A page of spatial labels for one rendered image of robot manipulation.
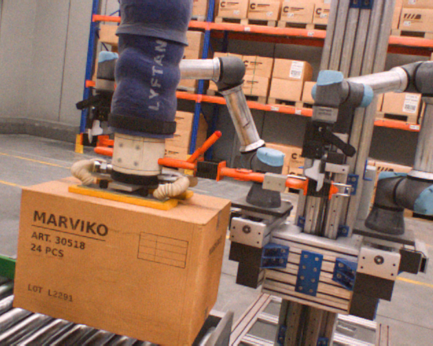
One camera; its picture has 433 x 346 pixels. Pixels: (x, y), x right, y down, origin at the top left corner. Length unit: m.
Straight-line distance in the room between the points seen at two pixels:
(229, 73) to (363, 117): 0.61
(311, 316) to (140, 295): 0.91
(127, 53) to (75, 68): 11.04
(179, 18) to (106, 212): 0.63
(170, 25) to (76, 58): 11.08
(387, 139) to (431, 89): 8.05
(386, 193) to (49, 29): 11.94
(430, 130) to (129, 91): 1.02
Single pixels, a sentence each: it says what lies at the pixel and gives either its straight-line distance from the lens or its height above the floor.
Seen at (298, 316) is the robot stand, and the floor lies 0.57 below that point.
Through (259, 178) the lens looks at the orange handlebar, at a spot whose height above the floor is 1.21.
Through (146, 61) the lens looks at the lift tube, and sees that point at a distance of 1.45.
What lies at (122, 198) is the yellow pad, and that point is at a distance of 1.45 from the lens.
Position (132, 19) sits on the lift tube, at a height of 1.64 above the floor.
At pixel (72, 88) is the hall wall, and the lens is 12.52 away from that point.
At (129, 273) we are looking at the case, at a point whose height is 0.89.
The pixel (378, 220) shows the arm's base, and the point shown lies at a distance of 1.84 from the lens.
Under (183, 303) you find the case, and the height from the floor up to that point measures 0.83.
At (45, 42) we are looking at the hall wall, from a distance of 13.21.
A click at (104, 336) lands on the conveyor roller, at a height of 0.54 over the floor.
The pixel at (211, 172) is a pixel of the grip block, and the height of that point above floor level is 1.21.
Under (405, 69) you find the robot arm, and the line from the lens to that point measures 1.81.
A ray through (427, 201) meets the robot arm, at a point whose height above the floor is 1.20.
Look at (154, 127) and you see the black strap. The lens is 1.45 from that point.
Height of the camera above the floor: 1.42
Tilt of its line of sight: 8 degrees down
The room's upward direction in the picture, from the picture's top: 8 degrees clockwise
